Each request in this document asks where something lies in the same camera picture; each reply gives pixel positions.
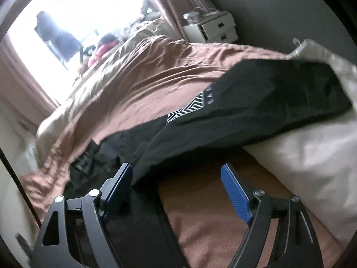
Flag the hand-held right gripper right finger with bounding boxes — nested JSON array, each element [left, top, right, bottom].
[[220, 163, 324, 268]]

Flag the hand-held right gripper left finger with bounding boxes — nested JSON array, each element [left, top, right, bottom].
[[33, 163, 134, 268]]

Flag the black garment with geometric print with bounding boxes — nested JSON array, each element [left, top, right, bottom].
[[65, 60, 354, 268]]

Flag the red clothes pile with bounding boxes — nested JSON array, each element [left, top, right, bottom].
[[83, 33, 121, 68]]

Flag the brown bed blanket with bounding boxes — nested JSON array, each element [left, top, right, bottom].
[[21, 17, 343, 268]]

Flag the pink curtain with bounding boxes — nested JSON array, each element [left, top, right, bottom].
[[152, 0, 196, 41], [0, 38, 63, 126]]

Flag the dark hanging garment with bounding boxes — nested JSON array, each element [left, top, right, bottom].
[[34, 10, 83, 71]]

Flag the white nightstand with drawers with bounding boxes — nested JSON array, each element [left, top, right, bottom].
[[183, 11, 239, 44]]

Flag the glass jar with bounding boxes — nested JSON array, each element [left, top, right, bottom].
[[183, 12, 200, 25]]

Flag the stack of books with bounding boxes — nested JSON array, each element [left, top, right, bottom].
[[187, 0, 224, 17]]

